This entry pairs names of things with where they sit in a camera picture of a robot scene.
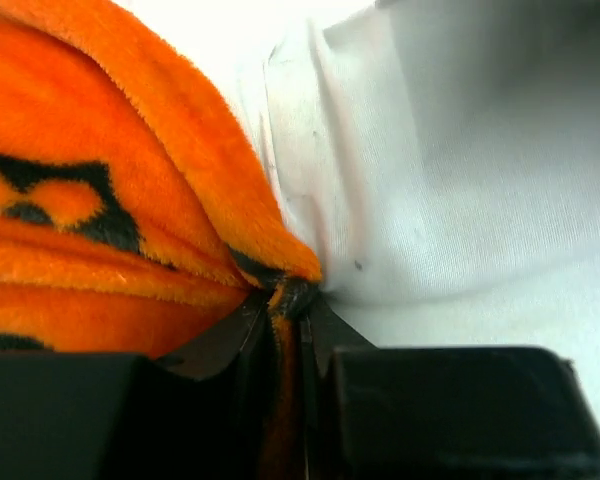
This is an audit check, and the orange patterned pillowcase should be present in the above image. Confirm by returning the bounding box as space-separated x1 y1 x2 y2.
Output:
0 1 322 479

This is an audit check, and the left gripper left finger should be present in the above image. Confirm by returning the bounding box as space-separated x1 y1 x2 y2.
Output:
0 293 273 479

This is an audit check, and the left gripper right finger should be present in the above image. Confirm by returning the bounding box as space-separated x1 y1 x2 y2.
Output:
299 300 600 479

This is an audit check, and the white pillow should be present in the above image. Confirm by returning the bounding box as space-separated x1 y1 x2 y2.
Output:
229 0 600 480

